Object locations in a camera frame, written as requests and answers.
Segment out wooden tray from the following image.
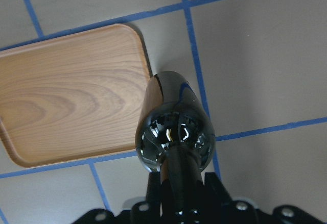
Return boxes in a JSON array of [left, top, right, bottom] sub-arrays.
[[1, 24, 150, 168]]

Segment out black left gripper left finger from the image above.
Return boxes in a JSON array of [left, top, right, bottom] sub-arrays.
[[146, 172, 161, 216]]

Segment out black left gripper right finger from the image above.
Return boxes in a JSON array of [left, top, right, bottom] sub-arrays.
[[204, 172, 232, 209]]

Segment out brown paper table cover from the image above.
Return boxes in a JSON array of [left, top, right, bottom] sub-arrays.
[[1, 0, 326, 221]]

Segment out dark glass wine bottle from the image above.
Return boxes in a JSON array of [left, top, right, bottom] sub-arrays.
[[135, 71, 215, 222]]

